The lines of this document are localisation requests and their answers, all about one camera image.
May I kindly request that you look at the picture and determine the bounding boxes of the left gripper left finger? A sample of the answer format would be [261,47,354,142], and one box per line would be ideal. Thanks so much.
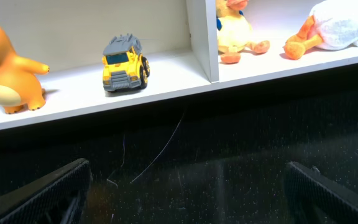
[0,157,93,224]

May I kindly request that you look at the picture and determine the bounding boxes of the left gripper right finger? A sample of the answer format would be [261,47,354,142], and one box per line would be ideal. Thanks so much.
[283,161,358,224]

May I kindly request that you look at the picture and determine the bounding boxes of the orange dinosaur figure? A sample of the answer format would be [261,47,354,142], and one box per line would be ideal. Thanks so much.
[0,17,50,115]

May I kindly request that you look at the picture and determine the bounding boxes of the grey and yellow toy truck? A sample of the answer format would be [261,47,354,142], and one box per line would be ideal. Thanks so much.
[101,33,151,93]

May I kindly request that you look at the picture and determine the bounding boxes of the white plush duck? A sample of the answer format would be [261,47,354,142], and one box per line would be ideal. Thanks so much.
[283,0,358,61]

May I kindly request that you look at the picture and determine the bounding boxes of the white shelf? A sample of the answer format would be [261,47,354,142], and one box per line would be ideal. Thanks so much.
[0,0,358,134]

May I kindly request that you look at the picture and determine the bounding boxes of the yellow plush duck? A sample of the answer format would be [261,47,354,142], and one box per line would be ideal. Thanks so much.
[215,0,271,65]

